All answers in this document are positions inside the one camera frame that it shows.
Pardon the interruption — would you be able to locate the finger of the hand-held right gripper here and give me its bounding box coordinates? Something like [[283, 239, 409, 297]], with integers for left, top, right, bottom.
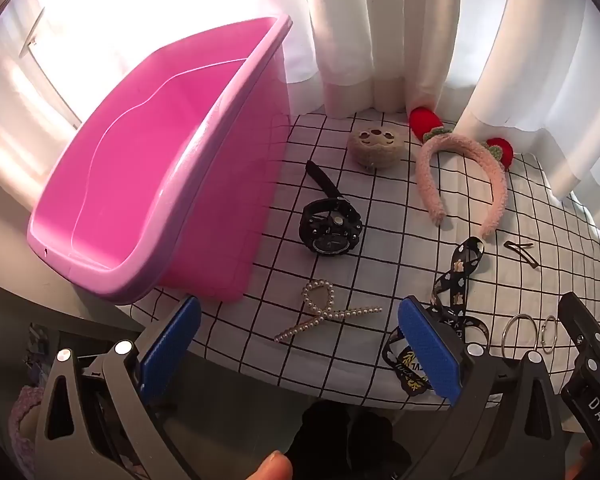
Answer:
[[558, 292, 600, 361]]

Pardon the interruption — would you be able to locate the white curtain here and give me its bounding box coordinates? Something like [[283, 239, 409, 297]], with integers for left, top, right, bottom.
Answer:
[[0, 0, 600, 241]]

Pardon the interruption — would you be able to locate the beige plush paw clip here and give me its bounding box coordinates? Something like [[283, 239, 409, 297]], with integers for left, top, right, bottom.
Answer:
[[347, 127, 407, 168]]

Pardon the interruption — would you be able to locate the pink plastic bin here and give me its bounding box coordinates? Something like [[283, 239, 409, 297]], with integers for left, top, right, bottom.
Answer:
[[27, 15, 293, 306]]

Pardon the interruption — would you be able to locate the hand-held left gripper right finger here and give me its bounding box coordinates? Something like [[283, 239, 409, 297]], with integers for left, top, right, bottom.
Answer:
[[397, 296, 573, 480]]

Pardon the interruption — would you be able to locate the black printed ribbon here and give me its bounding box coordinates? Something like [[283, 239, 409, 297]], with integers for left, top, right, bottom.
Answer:
[[381, 236, 491, 396]]

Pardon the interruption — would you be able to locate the large metal ring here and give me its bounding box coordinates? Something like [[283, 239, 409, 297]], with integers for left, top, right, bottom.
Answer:
[[500, 313, 537, 358]]

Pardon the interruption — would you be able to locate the small metal ring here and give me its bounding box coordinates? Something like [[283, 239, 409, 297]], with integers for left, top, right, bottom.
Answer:
[[539, 315, 560, 355]]

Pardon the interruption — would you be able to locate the black wrist watch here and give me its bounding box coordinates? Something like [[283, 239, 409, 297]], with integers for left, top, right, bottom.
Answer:
[[298, 160, 365, 258]]

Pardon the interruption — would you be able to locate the person's left hand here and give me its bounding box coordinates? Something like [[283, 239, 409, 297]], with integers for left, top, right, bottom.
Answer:
[[242, 450, 294, 480]]

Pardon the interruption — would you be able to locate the person's right hand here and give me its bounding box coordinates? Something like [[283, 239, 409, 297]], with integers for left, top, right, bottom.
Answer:
[[566, 441, 597, 480]]

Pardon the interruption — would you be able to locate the pink fuzzy strawberry headband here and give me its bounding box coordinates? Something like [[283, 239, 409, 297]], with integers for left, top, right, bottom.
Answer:
[[409, 106, 515, 241]]

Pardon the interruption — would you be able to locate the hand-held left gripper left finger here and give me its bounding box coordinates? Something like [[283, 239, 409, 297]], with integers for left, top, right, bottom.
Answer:
[[34, 296, 203, 480]]

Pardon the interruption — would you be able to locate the pearl hair clip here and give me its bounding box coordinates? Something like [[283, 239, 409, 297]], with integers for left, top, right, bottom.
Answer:
[[273, 280, 383, 345]]

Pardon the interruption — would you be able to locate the pink crocheted item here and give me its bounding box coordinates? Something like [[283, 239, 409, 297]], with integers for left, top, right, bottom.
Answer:
[[7, 385, 43, 480]]

